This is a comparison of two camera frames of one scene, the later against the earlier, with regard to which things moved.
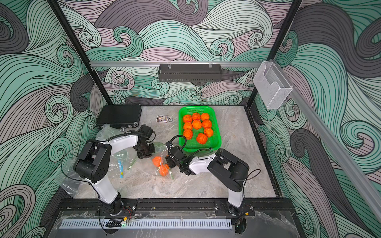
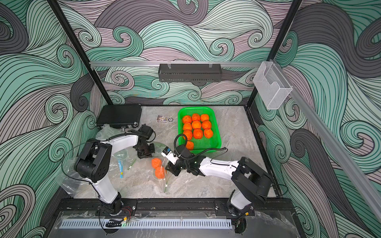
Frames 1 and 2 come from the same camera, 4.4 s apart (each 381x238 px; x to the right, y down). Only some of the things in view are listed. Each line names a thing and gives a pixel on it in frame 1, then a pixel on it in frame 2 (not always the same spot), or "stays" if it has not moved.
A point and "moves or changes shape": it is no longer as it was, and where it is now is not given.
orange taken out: x=187 y=125 stays
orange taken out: x=197 y=124 stays
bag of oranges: x=161 y=166 moves or changes shape
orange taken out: x=188 y=133 stays
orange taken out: x=202 y=138 -> x=197 y=133
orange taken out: x=196 y=116 stays
